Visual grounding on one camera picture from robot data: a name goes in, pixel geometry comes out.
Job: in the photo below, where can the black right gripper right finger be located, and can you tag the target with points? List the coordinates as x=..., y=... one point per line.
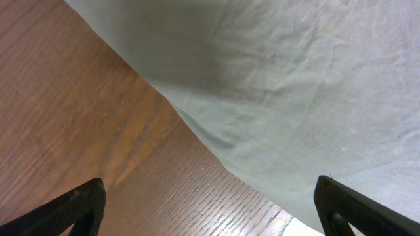
x=340, y=209

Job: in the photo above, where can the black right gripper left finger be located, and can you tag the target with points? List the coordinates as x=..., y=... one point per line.
x=81, y=210

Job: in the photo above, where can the beige khaki shorts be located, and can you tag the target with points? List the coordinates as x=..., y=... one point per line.
x=282, y=92

